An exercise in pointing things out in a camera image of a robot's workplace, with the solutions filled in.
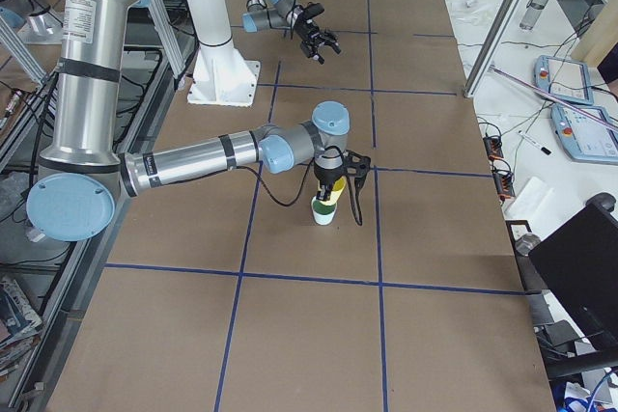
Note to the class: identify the far teach pendant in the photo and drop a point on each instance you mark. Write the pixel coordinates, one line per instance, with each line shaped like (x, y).
(567, 79)

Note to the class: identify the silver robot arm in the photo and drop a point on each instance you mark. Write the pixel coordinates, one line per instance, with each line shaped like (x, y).
(82, 175)
(270, 14)

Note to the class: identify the aluminium frame post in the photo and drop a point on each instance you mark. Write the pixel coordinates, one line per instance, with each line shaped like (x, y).
(489, 47)

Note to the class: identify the green plastic cup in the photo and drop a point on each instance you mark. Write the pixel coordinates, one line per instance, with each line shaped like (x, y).
(323, 214)

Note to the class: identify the black monitor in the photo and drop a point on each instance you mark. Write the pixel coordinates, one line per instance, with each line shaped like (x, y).
(578, 262)

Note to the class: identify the white camera mast base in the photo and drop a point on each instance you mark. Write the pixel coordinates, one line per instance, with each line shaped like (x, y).
(221, 76)

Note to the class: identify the yellow plastic cup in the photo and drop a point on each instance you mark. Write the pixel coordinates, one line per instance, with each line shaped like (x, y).
(338, 188)

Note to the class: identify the near teach pendant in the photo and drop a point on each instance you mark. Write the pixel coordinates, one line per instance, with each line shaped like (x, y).
(582, 139)

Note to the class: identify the reacher grabber stick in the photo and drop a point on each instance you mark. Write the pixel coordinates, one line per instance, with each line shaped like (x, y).
(555, 99)

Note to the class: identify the stack of books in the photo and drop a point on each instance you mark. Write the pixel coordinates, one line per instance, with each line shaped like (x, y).
(20, 324)

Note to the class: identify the black marker pen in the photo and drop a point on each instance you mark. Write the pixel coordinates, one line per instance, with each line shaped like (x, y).
(530, 140)

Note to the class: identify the orange black connector block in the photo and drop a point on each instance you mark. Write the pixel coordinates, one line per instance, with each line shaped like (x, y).
(493, 147)

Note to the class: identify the teach pendant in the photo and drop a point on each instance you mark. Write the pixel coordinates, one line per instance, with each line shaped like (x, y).
(567, 79)
(582, 139)

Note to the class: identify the clear water bottle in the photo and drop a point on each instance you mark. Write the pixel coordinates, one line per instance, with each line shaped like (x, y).
(532, 14)

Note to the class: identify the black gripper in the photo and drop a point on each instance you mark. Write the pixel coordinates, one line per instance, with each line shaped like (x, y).
(327, 173)
(309, 38)

